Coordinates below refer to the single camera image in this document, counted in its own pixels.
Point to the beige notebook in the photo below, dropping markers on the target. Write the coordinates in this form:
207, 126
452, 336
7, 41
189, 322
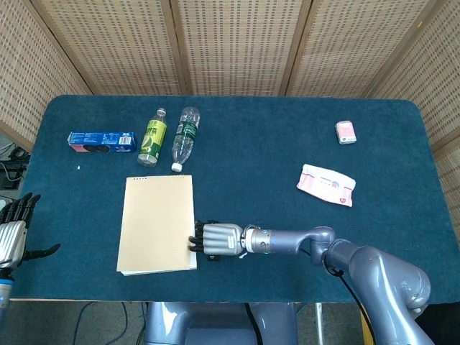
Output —
158, 223

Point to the blue felt table cloth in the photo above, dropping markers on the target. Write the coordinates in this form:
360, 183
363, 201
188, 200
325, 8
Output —
251, 161

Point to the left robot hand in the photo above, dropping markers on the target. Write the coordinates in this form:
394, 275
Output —
12, 237

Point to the pink wet wipes pack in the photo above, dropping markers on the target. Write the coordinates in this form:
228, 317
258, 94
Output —
325, 185

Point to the clear water bottle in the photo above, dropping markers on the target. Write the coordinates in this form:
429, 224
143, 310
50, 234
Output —
185, 138

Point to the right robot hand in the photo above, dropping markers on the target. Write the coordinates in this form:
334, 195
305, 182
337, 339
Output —
221, 239

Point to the blue-grey robot torso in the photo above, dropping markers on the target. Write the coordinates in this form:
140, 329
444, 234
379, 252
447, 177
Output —
215, 323

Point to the small pink tissue pack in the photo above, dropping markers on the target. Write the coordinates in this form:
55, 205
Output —
346, 132

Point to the blue cookie box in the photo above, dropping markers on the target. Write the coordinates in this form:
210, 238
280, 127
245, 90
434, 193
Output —
102, 142

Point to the green tea bottle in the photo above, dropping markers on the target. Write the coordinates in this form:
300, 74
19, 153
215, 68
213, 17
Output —
152, 140

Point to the woven screen panel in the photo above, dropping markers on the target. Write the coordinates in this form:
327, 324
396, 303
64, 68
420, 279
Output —
431, 72
32, 72
237, 43
115, 43
352, 43

